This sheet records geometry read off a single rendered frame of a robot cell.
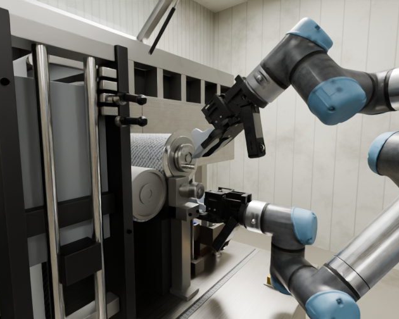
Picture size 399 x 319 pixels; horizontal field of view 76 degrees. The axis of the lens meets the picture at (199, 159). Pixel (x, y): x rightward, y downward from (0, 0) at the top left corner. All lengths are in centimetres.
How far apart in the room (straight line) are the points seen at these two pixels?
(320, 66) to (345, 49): 266
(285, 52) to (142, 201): 42
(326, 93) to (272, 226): 31
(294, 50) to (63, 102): 38
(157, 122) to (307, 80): 72
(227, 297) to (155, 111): 71
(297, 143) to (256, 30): 149
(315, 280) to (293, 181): 269
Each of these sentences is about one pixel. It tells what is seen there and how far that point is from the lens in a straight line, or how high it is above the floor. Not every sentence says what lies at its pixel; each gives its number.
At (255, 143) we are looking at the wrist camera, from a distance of 54.
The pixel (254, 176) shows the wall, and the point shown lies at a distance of 341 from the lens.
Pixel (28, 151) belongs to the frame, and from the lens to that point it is 36.
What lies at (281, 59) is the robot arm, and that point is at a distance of 52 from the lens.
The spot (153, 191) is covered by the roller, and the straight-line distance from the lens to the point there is 62.
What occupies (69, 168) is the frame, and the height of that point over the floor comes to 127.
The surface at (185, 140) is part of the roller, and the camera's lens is 68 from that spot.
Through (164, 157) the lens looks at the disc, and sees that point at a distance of 63.
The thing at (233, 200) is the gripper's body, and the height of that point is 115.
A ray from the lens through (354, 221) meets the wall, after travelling 314.
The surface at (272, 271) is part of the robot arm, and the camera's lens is 66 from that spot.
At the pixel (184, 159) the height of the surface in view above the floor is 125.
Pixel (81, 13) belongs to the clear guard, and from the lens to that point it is 97.
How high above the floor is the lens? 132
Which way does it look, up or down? 7 degrees down
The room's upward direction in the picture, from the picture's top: straight up
